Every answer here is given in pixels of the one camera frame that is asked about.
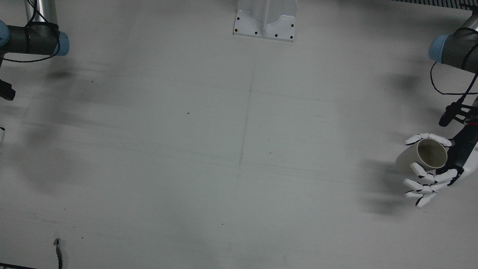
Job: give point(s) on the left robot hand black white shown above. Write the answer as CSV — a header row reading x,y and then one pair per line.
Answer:
x,y
466,153

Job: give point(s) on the beige paper cup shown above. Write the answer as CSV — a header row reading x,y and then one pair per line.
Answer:
x,y
409,157

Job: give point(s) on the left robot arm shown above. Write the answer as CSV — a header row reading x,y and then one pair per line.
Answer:
x,y
455,48

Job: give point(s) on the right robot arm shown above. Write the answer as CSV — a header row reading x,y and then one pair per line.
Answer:
x,y
33,39

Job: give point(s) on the thin metal rod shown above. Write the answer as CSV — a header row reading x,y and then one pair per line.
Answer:
x,y
58,254

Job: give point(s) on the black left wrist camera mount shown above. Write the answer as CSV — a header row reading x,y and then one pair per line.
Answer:
x,y
446,114

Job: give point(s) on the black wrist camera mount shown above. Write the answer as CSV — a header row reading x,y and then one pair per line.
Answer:
x,y
6,89
446,114

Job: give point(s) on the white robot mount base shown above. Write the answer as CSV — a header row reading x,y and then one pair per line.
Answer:
x,y
261,18

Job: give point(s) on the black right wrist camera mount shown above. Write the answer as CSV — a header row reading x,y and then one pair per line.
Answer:
x,y
6,89

